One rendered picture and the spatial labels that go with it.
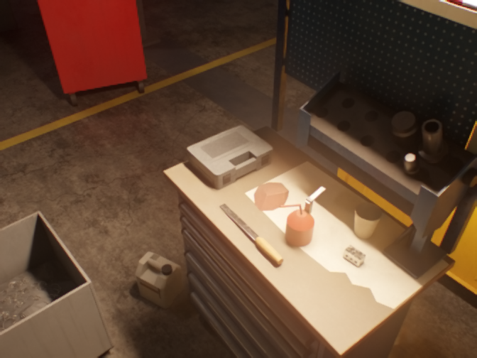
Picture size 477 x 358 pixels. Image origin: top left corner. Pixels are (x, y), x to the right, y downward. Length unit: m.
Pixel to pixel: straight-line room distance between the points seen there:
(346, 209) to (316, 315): 0.43
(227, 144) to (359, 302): 0.74
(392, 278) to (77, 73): 3.06
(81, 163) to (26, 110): 0.93
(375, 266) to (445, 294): 1.30
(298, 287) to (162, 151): 2.21
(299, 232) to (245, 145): 0.46
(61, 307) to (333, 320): 1.08
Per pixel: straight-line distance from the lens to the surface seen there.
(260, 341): 1.67
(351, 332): 1.29
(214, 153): 1.65
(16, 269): 2.43
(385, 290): 1.39
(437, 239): 2.50
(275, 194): 1.55
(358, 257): 1.40
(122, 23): 3.78
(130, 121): 3.75
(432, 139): 1.23
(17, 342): 1.97
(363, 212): 1.50
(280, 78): 1.76
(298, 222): 1.38
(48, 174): 3.39
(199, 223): 1.63
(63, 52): 3.81
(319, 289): 1.35
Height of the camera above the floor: 2.04
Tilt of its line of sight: 41 degrees down
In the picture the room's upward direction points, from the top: straight up
